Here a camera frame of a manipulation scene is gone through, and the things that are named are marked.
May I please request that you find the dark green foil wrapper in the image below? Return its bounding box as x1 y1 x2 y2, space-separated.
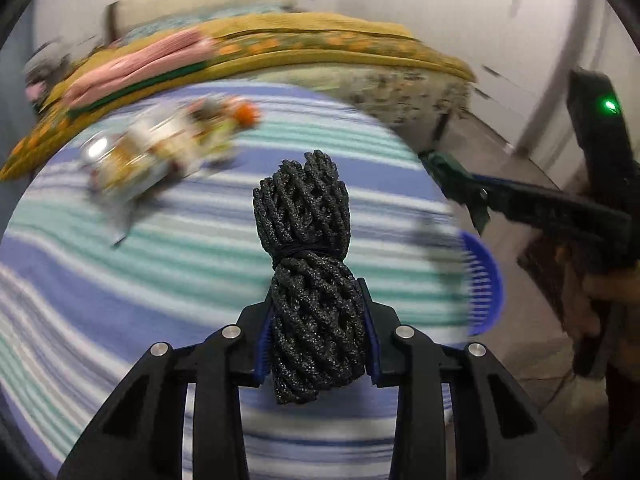
418 150 490 235

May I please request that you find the black foam net sleeve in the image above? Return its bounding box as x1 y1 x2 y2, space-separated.
253 150 368 404

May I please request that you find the bread snack wrapper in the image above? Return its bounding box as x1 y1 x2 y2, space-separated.
89 112 203 246

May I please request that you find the right hand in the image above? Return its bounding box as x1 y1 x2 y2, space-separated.
555 246 639 348

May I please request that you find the blue plastic waste basket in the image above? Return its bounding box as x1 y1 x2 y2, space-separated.
460 231 504 336

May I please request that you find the striped blue green tablecloth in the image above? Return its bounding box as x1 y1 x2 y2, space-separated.
1 81 469 476

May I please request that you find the bed with floral sheet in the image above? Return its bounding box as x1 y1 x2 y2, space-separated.
104 0 476 154

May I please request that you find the red aluminium drink can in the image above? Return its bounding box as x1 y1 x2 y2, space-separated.
80 132 129 192

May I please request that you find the yellow floral quilt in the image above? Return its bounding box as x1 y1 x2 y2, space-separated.
1 12 476 180

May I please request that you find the orange white crumpled wrapper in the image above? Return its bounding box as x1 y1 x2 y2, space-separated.
200 96 260 128

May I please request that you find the green folded cloth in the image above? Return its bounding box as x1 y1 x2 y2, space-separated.
67 62 207 117

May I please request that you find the pink folded blanket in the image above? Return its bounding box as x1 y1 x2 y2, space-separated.
63 27 215 108

